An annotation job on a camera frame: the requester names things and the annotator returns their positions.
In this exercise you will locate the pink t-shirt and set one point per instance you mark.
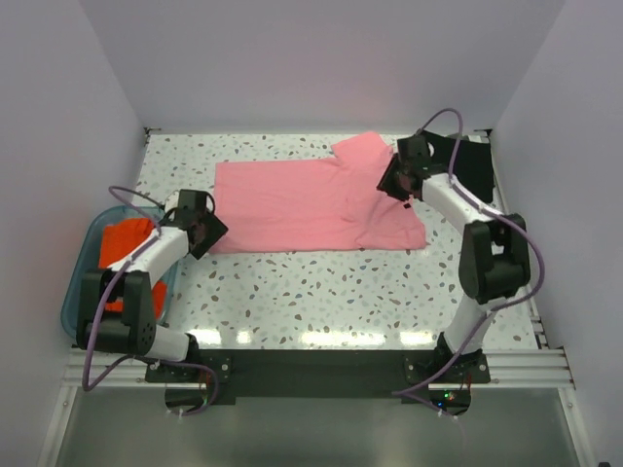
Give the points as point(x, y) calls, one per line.
point(329, 204)

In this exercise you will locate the orange t-shirt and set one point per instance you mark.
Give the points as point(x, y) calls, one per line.
point(119, 240)

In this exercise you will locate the teal plastic basket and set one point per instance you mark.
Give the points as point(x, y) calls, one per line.
point(88, 259)

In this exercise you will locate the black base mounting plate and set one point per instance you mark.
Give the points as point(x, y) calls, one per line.
point(309, 374)

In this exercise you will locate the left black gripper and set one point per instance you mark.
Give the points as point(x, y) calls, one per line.
point(216, 231)

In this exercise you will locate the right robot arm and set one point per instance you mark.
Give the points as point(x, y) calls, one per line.
point(494, 261)

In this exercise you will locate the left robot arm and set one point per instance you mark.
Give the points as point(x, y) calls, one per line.
point(116, 310)

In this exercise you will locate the folded black t-shirt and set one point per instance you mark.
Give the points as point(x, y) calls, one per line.
point(442, 148)

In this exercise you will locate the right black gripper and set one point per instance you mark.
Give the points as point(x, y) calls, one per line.
point(386, 185)

